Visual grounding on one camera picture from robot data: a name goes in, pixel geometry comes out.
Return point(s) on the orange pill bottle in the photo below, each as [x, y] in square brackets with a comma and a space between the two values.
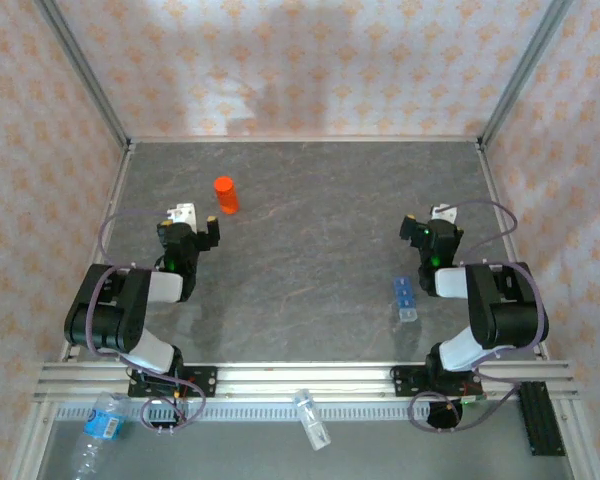
[226, 197]

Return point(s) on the blue clear pill organizer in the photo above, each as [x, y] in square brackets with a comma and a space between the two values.
[405, 297]

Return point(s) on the aluminium table edge bar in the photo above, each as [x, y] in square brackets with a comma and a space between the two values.
[305, 138]

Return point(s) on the clear water bottle blue label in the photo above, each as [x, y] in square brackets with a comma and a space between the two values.
[102, 422]

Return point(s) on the small clear plastic bottle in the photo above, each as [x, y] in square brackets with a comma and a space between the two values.
[312, 422]

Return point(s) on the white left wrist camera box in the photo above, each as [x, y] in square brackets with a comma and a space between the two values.
[182, 215]

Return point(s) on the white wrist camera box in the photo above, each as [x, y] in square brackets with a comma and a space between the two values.
[182, 215]
[445, 212]

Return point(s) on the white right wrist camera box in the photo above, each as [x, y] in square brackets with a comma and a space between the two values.
[445, 212]

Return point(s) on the aluminium table side rail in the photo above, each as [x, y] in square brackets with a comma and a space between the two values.
[121, 175]
[490, 175]

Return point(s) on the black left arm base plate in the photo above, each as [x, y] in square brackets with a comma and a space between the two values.
[205, 380]

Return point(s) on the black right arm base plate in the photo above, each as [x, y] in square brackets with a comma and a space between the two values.
[402, 380]

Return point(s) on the wide aluminium mounting rail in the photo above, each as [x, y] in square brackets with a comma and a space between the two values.
[305, 375]

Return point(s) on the aluminium frame post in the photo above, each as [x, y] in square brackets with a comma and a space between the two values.
[80, 70]
[525, 70]

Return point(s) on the black ribbed rail block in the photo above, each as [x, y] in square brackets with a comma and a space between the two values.
[540, 420]

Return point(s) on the aluminium lower frame bar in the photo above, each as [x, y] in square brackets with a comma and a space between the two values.
[577, 440]
[30, 440]

